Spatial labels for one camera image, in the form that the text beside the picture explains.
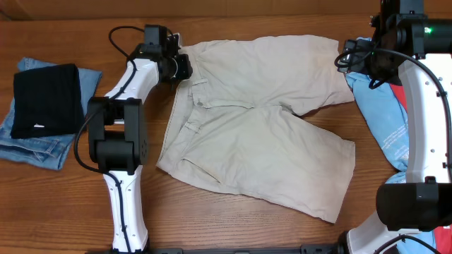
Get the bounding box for beige khaki shorts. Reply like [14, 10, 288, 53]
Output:
[157, 35, 355, 223]

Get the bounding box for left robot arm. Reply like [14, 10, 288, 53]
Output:
[88, 44, 192, 253]

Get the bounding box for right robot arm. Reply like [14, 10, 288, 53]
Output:
[333, 0, 451, 253]

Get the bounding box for light blue shirt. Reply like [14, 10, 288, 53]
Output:
[345, 72, 409, 183]

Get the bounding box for folded blue denim jeans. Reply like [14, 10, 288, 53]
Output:
[0, 56, 104, 171]

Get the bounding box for red shirt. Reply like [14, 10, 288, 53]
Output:
[391, 85, 451, 254]

